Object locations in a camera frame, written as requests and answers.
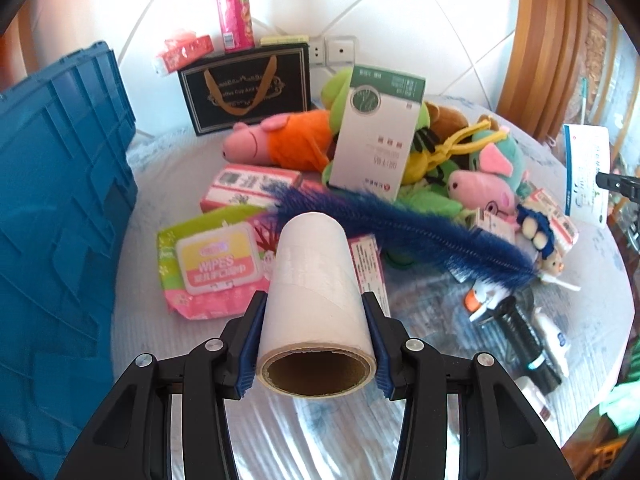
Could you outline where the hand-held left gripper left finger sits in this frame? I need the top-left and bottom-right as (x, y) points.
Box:
(55, 290), (268, 480)

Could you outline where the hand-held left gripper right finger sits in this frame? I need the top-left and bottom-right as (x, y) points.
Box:
(361, 291), (571, 480)

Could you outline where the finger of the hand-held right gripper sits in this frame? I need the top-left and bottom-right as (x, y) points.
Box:
(596, 172), (640, 196)

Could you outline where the white and blue box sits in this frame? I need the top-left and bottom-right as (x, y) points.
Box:
(563, 123), (612, 229)

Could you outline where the white film roll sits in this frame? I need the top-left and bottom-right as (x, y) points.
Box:
(256, 212), (378, 398)

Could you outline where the blue plastic crate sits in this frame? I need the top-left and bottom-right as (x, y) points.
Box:
(0, 41), (140, 453)

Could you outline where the pink and white packet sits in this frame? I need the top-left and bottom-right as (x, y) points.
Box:
(520, 187), (578, 256)

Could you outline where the pink and white card box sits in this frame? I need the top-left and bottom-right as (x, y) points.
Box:
(347, 234), (388, 318)

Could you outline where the small doll with blue hair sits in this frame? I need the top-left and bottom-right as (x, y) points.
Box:
(515, 205), (563, 281)

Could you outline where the pink and green wipes pack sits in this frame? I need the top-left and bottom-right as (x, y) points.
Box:
(157, 204), (281, 322)

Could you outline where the white and orange bottle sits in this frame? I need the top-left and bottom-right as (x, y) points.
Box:
(464, 280), (506, 323)

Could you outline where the teal plush with pink ear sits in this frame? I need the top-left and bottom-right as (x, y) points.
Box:
(467, 127), (526, 196)

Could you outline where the blue feather wand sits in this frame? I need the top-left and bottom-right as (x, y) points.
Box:
(260, 182), (541, 291)

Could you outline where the pink pig plush with glasses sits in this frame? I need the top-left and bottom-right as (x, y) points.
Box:
(447, 170), (521, 221)

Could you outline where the black flashlight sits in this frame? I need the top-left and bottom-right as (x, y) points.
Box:
(492, 296), (563, 393)

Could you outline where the small white box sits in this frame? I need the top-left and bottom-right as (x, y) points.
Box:
(515, 376), (553, 423)

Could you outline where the pink floral box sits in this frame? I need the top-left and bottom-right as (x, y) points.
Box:
(200, 164), (303, 213)

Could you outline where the brown plush toy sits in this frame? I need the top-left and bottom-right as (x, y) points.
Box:
(425, 102), (471, 133)

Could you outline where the white and green box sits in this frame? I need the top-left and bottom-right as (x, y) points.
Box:
(327, 65), (427, 201)

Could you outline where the yellow and black plush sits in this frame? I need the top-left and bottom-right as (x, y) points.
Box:
(405, 122), (496, 186)

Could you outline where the pig plush in orange dress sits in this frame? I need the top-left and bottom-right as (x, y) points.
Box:
(222, 109), (341, 173)

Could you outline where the green cloth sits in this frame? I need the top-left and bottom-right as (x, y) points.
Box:
(602, 382), (640, 431)

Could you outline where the black gift bag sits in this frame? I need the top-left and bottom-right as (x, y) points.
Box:
(177, 42), (312, 137)

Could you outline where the green frog plush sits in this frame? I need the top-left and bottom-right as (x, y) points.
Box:
(320, 67), (433, 191)

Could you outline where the red tissue pack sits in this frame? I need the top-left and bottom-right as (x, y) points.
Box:
(152, 30), (213, 77)

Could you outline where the yellow flat pack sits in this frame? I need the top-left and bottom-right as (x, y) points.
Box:
(260, 34), (310, 47)

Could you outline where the pink and yellow cylindrical can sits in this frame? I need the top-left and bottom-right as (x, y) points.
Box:
(214, 0), (256, 53)

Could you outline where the wooden door frame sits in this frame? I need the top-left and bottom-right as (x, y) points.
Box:
(495, 0), (591, 143)

